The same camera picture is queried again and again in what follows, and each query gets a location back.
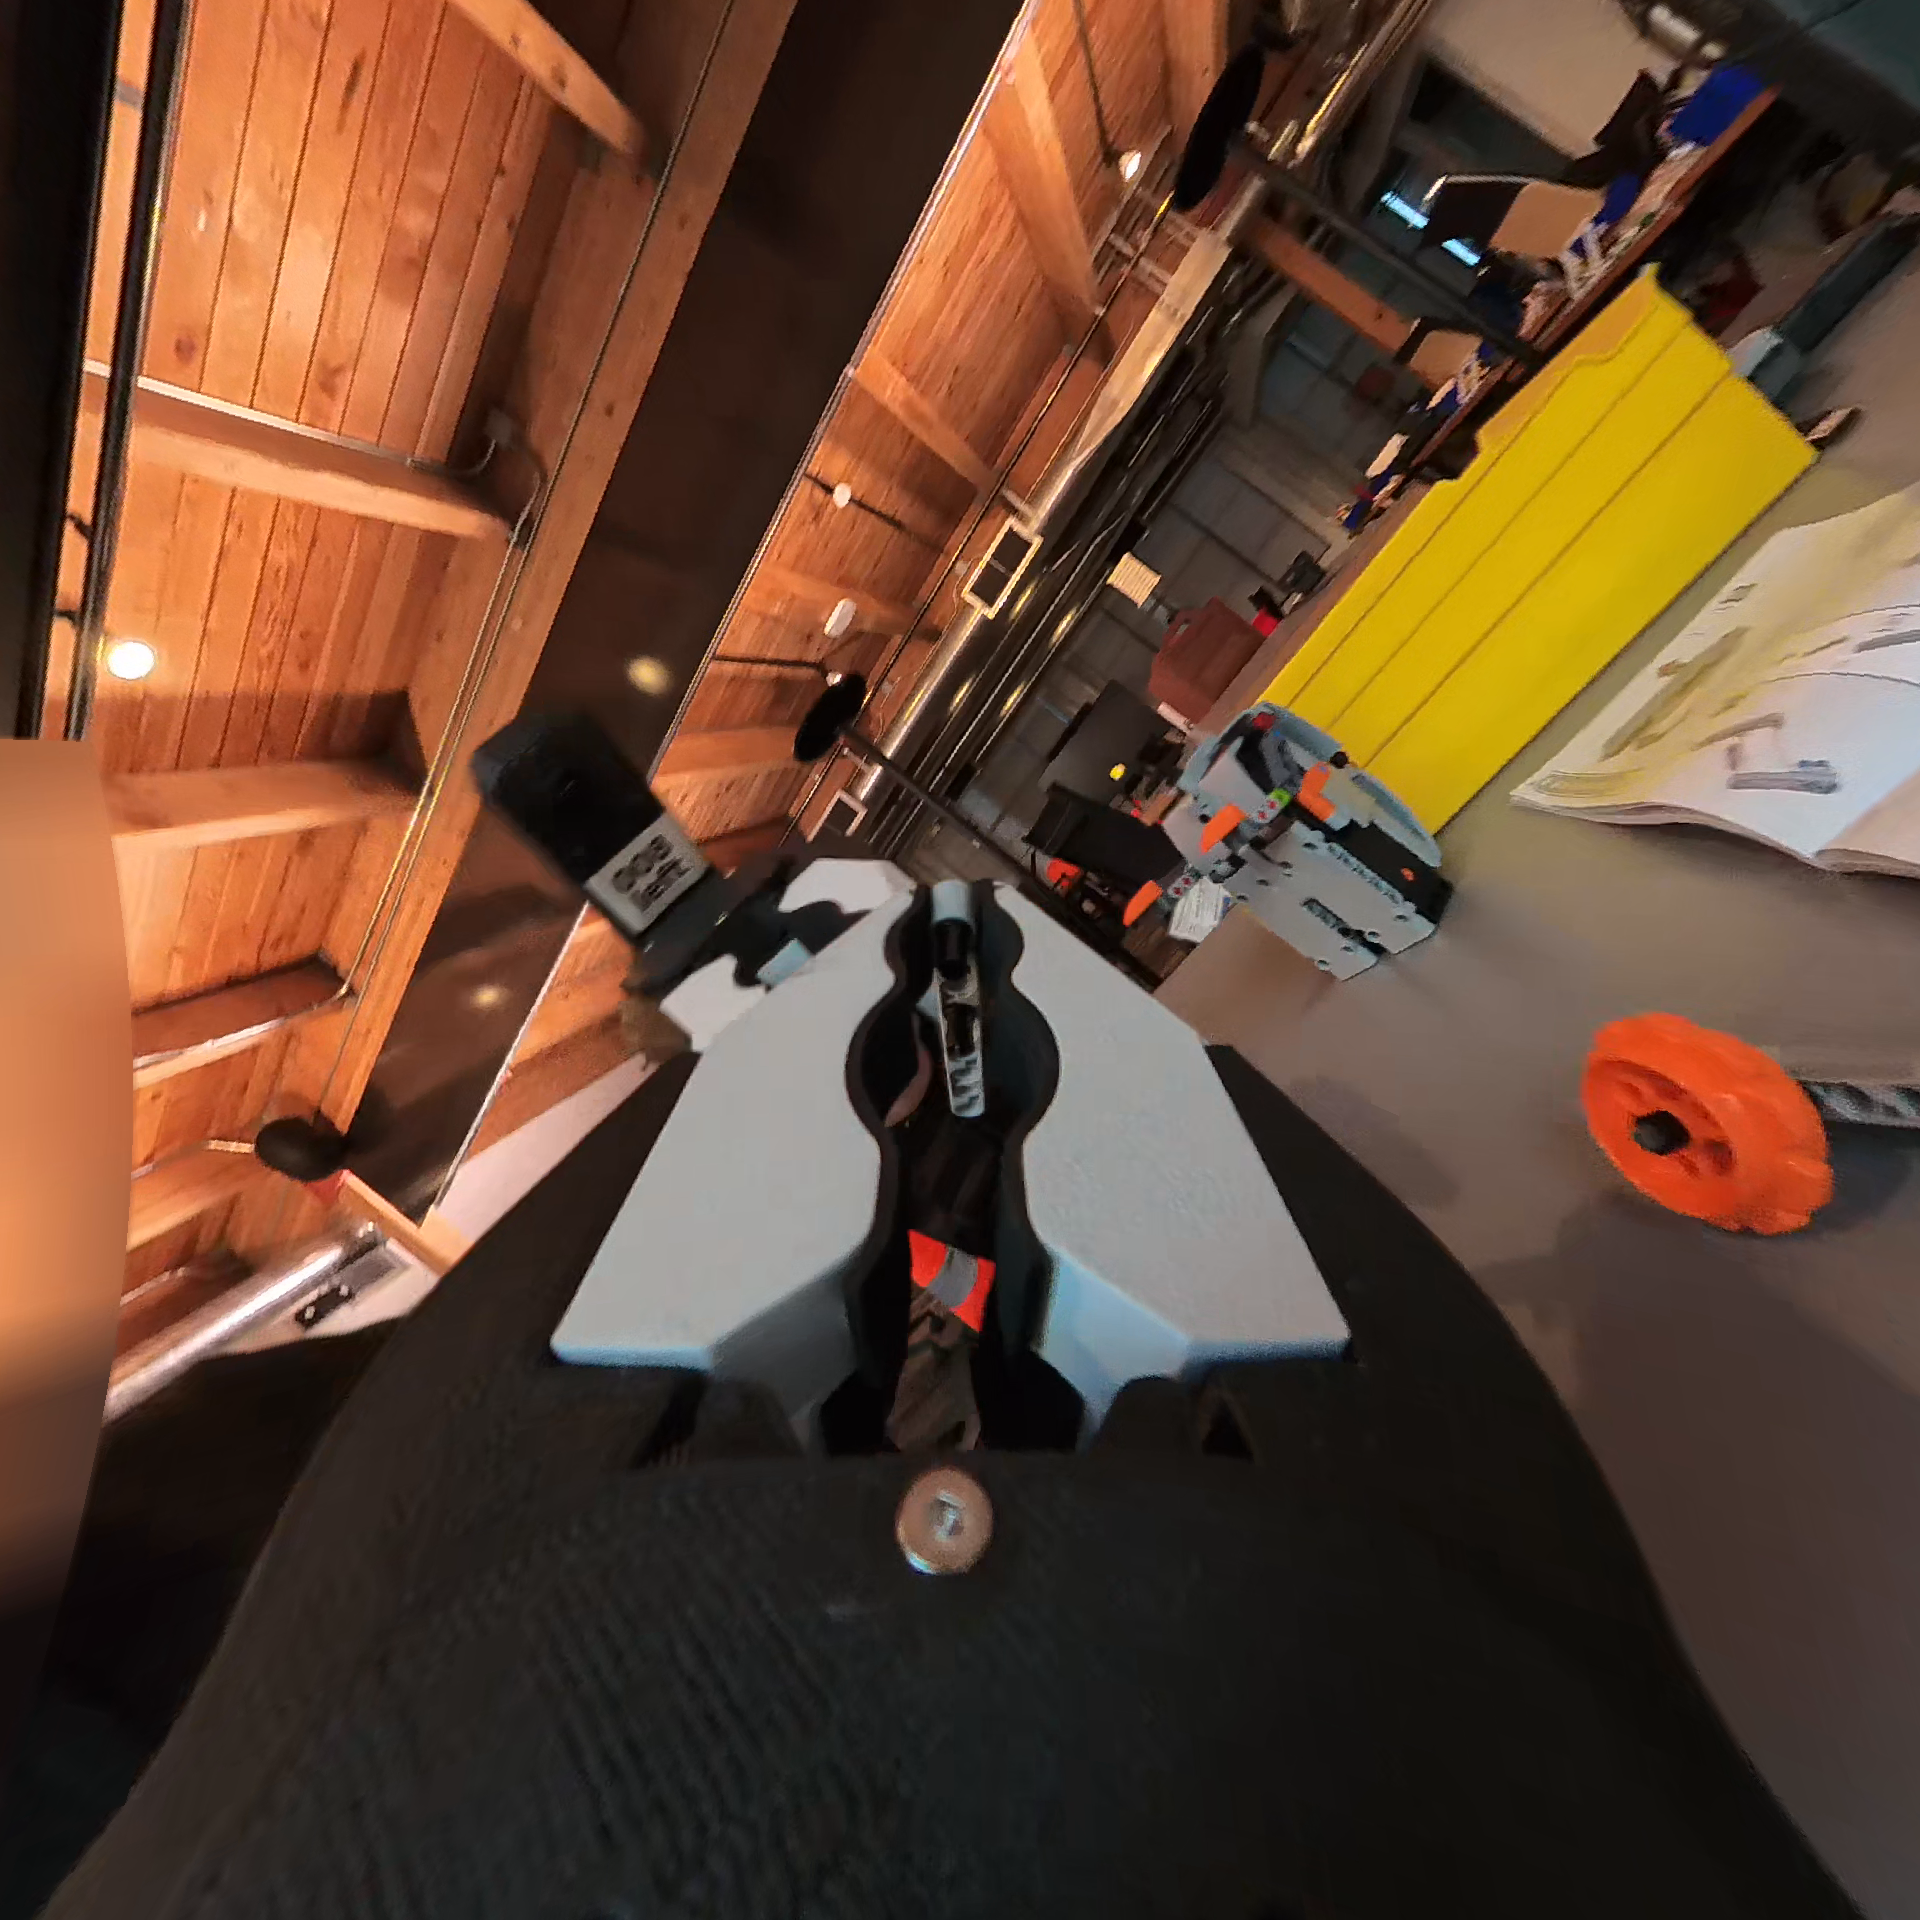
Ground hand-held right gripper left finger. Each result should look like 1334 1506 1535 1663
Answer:
551 888 926 1443

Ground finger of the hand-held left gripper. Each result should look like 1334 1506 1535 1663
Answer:
656 927 846 1053
778 855 910 927

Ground grey angled beam blue pins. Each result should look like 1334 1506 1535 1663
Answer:
919 881 997 1123

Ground grey brick robot model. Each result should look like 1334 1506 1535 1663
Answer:
1174 701 1453 981

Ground yellow storage bin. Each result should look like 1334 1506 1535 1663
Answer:
1259 261 1820 832

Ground orange wheel beam assembly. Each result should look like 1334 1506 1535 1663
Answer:
1579 1013 1920 1237

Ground open instruction booklet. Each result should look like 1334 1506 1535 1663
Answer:
1508 485 1920 878

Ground white vent grille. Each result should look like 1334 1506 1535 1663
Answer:
959 515 1048 617

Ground black monitor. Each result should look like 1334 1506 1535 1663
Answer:
1048 683 1187 795

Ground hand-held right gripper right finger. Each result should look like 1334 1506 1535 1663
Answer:
992 885 1350 1430

